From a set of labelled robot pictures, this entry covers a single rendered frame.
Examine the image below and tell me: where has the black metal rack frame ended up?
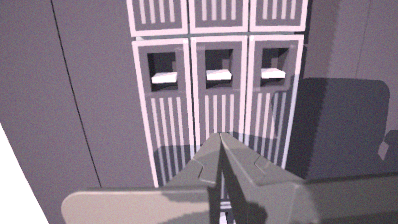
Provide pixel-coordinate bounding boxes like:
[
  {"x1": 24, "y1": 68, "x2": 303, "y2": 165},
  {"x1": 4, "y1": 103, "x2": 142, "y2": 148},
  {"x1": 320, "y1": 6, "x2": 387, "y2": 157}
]
[{"x1": 0, "y1": 0, "x2": 398, "y2": 224}]

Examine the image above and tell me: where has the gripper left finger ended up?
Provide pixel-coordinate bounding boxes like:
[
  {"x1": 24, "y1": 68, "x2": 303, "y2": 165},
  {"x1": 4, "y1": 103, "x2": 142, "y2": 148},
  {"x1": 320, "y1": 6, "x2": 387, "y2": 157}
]
[{"x1": 61, "y1": 133, "x2": 222, "y2": 224}]

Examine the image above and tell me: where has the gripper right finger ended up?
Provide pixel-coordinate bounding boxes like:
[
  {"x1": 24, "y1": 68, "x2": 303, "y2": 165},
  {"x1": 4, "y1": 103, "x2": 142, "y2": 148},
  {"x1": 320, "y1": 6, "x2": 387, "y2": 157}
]
[{"x1": 220, "y1": 132, "x2": 398, "y2": 224}]

